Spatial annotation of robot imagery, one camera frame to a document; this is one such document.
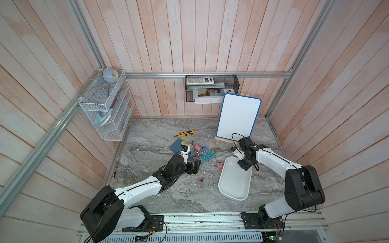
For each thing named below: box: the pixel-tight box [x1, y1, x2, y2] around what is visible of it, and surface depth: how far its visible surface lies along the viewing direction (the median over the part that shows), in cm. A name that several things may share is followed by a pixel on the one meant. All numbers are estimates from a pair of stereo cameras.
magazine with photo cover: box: [192, 87, 236, 104], surface depth 96 cm
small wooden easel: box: [214, 136, 240, 147], surface depth 100 cm
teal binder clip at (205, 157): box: [201, 153, 211, 162], surface depth 97 cm
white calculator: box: [186, 76, 215, 86], surface depth 92 cm
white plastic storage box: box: [217, 155, 253, 201], surface depth 89 cm
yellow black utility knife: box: [173, 130, 196, 138], surface depth 110 cm
